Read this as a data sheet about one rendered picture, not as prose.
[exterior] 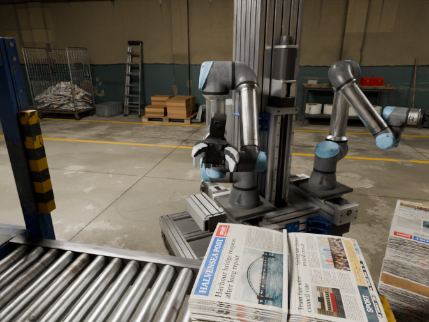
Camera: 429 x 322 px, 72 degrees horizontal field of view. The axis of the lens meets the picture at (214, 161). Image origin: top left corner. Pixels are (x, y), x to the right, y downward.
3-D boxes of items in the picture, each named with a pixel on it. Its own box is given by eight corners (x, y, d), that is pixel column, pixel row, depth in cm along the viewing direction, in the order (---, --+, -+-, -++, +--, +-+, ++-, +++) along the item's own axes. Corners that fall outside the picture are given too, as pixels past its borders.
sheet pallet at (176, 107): (199, 117, 768) (198, 95, 750) (189, 124, 692) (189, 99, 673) (155, 115, 792) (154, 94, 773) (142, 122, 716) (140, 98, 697)
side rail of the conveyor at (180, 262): (368, 312, 99) (375, 282, 95) (373, 325, 94) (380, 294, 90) (25, 258, 125) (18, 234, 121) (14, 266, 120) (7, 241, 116)
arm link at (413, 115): (412, 106, 142) (408, 110, 137) (423, 107, 139) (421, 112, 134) (409, 121, 145) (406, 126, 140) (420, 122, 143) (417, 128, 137)
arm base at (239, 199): (223, 198, 147) (223, 179, 144) (249, 193, 153) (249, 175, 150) (237, 212, 135) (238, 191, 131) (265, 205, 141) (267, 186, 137)
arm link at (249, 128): (258, 73, 132) (263, 177, 113) (233, 73, 132) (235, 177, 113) (261, 55, 122) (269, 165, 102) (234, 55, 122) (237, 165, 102)
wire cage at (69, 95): (96, 115, 803) (87, 47, 747) (77, 121, 727) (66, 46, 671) (57, 113, 827) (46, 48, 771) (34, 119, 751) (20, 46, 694)
